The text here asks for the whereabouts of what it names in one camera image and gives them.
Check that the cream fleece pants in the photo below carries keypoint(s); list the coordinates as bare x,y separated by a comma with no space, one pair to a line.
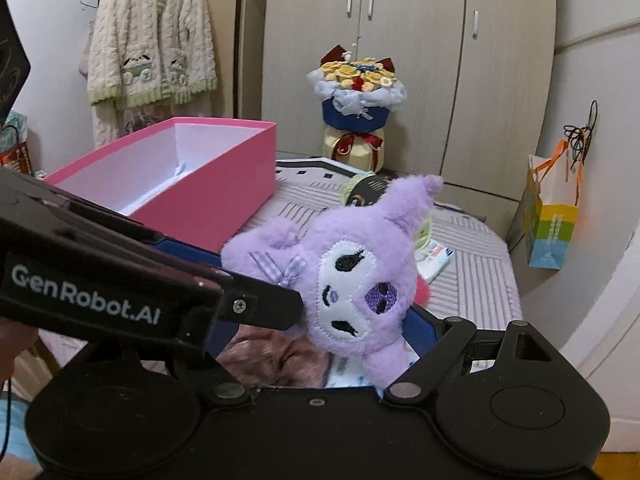
105,120

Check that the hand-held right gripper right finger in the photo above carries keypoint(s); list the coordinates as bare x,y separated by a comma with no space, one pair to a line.
425,330

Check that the green yarn ball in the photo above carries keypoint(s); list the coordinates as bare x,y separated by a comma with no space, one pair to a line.
367,192

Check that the cream green knit cardigan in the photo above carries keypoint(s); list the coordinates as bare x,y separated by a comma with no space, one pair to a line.
150,35

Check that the beige wardrobe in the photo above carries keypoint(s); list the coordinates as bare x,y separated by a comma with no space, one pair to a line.
425,60

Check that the pink cardboard box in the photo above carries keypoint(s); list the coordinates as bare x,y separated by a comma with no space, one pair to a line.
210,195

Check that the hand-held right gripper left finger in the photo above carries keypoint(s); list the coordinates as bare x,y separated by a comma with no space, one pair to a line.
222,345

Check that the purple plush toy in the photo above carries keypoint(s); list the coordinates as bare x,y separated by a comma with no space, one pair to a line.
350,230

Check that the white green plastic bag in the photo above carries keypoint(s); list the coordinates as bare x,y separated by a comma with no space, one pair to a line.
12,125

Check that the yellow flower bouquet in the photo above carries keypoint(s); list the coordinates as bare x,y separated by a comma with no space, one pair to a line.
355,110

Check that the colourful paper gift bag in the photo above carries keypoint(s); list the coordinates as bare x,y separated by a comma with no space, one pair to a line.
550,230

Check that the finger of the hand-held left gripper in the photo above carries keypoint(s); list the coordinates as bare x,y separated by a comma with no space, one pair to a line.
260,305
190,255

